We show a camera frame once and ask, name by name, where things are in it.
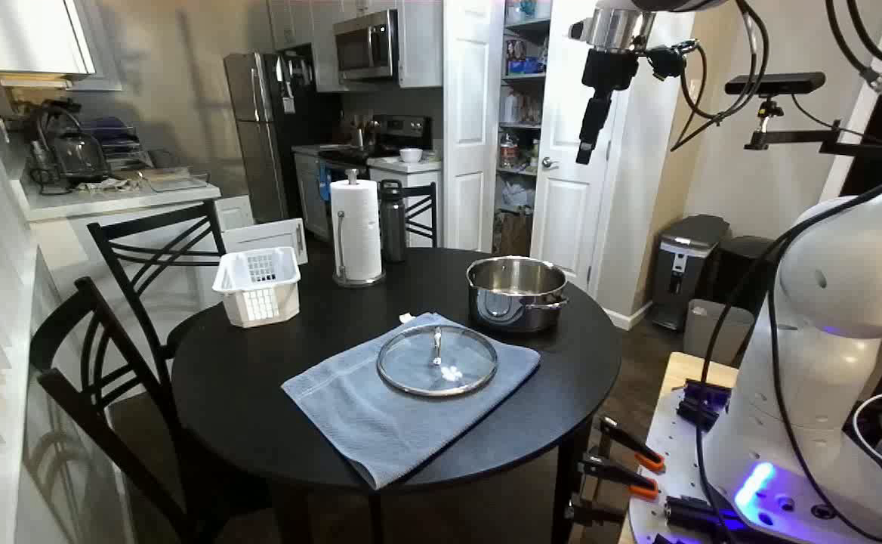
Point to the black connector block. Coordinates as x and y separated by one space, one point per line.
702 402

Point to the black metal chair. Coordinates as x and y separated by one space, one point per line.
433 216
68 395
159 219

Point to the grey step trash can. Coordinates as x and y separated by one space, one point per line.
684 262

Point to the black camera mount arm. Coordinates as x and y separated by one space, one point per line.
791 136

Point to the black thermos bottle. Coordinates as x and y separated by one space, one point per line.
394 222

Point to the stainless steel microwave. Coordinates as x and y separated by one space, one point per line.
363 45

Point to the white plastic basket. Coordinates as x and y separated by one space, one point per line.
259 303

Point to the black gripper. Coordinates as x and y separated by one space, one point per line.
607 67

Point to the small white bowl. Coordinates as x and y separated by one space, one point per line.
411 154

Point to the black bin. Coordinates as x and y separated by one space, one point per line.
748 267

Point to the white paper towel roll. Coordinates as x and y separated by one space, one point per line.
357 231

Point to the black clamp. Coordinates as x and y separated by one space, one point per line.
592 511

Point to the white pantry door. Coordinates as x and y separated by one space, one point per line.
469 132

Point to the black appliance on counter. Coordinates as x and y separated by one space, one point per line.
64 153

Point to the blue cloth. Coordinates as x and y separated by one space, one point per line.
361 425

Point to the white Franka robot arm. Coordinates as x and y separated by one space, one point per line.
843 282

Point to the white kitchen counter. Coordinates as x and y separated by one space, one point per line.
109 200

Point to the robot mounting base board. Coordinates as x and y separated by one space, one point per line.
661 484

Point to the white stove with black panel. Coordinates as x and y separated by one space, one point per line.
416 180

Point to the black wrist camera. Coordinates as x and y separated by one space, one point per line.
664 60

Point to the stainless steel pot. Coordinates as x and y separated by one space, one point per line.
521 311

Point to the white wall cabinet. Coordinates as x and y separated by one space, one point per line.
18 33

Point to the stainless steel refrigerator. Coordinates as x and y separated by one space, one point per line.
259 132

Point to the white panel door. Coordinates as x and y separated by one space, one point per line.
562 200

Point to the grey storage box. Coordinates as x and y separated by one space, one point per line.
713 334

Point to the black bar camera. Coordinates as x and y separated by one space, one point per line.
773 83

